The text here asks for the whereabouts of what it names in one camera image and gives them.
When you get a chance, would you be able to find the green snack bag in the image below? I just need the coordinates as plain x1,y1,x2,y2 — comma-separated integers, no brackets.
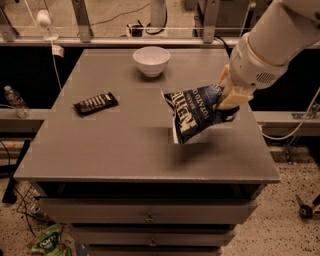
27,224,72,256

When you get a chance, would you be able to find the grey drawer cabinet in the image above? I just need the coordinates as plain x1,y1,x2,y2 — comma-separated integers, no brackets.
15,49,280,256

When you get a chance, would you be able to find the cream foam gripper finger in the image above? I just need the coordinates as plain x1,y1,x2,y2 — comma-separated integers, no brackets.
216,85,254,110
217,64,232,97

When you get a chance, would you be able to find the metal railing frame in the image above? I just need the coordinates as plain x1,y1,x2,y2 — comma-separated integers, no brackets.
0,0,320,50

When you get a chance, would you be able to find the blue kettle chip bag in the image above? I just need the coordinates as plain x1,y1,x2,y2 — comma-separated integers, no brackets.
162,84,240,144

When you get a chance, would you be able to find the clear plastic water bottle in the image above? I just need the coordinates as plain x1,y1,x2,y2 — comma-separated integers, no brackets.
4,86,31,118

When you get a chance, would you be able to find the white webcam on stand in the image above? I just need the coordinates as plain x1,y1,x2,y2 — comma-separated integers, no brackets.
36,9,59,42

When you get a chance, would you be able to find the black snack bar wrapper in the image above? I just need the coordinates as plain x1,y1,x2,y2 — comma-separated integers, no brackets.
73,93,118,116

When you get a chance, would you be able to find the black power adapter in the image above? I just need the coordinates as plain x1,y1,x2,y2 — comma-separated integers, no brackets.
126,24,144,37

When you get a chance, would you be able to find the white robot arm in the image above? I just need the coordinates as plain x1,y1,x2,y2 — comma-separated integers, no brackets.
216,0,320,110

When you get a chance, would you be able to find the white ceramic bowl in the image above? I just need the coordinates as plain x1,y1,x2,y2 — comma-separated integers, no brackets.
133,46,171,77

